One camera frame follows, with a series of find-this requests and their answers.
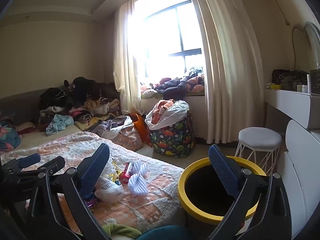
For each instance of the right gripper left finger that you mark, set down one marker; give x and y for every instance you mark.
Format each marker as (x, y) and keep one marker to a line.
(90, 169)

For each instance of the white plastic bag with clothes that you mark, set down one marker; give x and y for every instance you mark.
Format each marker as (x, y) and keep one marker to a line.
(166, 113)

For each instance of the left cream curtain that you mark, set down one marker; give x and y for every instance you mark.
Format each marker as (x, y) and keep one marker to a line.
(125, 69)

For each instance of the pink floral fabric bag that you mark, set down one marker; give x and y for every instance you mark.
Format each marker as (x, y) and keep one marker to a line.
(129, 138)

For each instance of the white garment on floral bag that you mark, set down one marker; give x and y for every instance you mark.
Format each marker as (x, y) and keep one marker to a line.
(111, 128)

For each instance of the peach patterned bed quilt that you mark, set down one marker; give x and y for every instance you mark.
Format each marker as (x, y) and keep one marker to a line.
(56, 211)

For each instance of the white wire frame stool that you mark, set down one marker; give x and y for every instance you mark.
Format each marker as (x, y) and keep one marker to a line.
(264, 144)

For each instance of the clothes pile on windowsill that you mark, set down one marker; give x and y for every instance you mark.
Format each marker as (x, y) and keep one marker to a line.
(178, 88)

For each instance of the floral pillow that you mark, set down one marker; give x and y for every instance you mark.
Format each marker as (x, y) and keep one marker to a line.
(9, 139)

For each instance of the white foam net sleeve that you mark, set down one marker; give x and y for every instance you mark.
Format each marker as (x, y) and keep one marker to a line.
(137, 184)

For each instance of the round vanity mirror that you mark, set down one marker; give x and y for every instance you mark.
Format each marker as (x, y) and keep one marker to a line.
(305, 44)

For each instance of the yellow rim black trash bin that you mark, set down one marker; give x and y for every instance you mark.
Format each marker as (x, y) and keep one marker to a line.
(202, 195)

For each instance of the yellow box on desk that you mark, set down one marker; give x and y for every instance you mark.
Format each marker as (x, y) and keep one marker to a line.
(273, 86)

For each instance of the red candy tube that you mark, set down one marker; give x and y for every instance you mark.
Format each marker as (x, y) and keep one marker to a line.
(127, 173)

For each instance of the window with dark frame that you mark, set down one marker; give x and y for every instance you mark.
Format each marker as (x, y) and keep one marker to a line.
(170, 42)

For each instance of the white vanity desk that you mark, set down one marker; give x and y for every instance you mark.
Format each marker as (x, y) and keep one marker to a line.
(299, 164)

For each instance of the teal trouser knee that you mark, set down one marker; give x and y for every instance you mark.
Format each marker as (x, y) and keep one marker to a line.
(168, 232)

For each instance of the orange bag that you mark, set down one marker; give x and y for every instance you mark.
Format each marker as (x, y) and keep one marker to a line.
(140, 125)

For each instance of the light blue garment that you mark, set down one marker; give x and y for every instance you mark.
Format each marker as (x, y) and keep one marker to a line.
(59, 123)

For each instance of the pile of clothes on bed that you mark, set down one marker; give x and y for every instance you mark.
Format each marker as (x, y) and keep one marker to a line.
(86, 101)

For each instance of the dark bag on desk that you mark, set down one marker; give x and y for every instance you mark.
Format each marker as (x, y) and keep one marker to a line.
(289, 79)

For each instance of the right cream curtain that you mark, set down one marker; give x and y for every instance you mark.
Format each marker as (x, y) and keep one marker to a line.
(233, 71)

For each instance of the cream curtain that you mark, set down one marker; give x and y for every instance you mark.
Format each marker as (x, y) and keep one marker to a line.
(233, 71)
(125, 69)

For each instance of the dinosaur print laundry basket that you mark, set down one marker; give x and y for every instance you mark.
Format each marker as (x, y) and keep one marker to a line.
(176, 140)

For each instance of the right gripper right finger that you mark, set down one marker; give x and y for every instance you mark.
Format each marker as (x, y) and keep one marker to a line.
(226, 169)

